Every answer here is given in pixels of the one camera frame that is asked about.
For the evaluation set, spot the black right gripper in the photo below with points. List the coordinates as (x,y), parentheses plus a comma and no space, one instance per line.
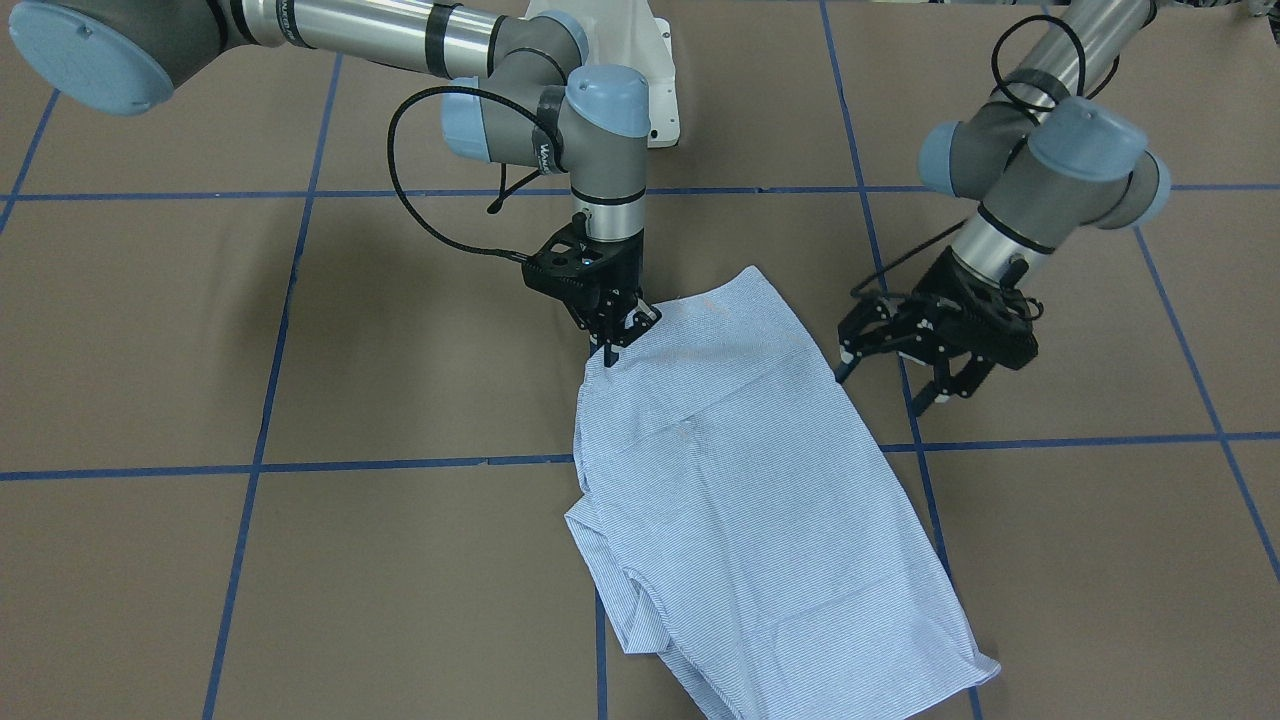
(626,268)

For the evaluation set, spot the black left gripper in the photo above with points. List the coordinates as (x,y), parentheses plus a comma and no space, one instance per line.
(951,293)

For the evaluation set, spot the light blue striped shirt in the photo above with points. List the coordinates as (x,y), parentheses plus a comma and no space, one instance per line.
(741,523)

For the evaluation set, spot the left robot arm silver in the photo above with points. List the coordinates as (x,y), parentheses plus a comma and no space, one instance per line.
(1040,159)

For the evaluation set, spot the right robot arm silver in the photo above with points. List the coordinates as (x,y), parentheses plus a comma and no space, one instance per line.
(523,92)

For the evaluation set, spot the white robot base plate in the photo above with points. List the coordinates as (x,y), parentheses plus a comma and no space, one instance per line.
(629,34)

